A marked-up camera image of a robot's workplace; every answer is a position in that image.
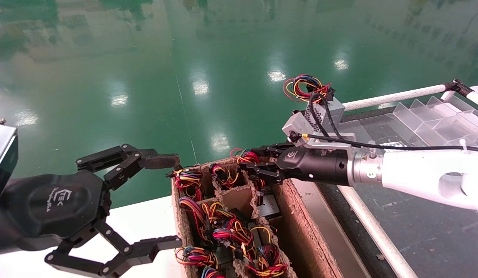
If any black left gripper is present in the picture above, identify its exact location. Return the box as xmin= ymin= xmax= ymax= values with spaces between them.
xmin=0 ymin=172 xmax=182 ymax=278

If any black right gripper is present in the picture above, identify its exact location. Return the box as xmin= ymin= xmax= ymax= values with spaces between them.
xmin=239 ymin=143 xmax=348 ymax=186

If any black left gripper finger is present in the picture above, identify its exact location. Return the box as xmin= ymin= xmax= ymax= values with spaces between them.
xmin=76 ymin=144 xmax=180 ymax=190

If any grey power supply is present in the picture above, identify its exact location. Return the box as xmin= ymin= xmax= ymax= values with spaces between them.
xmin=283 ymin=74 xmax=345 ymax=134
xmin=230 ymin=148 xmax=281 ymax=220

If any brown cardboard divider box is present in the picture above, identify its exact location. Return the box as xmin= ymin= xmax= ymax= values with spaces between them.
xmin=170 ymin=154 xmax=344 ymax=278

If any grey power supply, mesh side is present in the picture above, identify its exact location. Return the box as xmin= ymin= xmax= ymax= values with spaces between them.
xmin=283 ymin=74 xmax=345 ymax=134

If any clear acrylic divider organizer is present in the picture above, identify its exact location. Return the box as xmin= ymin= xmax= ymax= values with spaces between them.
xmin=392 ymin=95 xmax=478 ymax=147

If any black pipe connector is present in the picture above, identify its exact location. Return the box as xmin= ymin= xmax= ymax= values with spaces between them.
xmin=442 ymin=79 xmax=473 ymax=97

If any power supply colourful wire bundle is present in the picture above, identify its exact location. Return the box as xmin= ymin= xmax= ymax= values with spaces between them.
xmin=174 ymin=245 xmax=219 ymax=268
xmin=165 ymin=167 xmax=204 ymax=202
xmin=201 ymin=202 xmax=233 ymax=228
xmin=212 ymin=218 xmax=257 ymax=259
xmin=245 ymin=243 xmax=289 ymax=278
xmin=201 ymin=266 xmax=226 ymax=278
xmin=209 ymin=163 xmax=240 ymax=190
xmin=178 ymin=196 xmax=208 ymax=242

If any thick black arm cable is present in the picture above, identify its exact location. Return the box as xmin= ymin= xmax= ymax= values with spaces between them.
xmin=308 ymin=92 xmax=325 ymax=139
xmin=320 ymin=93 xmax=342 ymax=140

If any thin black camera cable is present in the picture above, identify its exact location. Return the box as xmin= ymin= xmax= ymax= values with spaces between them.
xmin=289 ymin=131 xmax=478 ymax=153

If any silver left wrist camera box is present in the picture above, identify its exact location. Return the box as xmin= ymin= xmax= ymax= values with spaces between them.
xmin=0 ymin=119 xmax=19 ymax=205

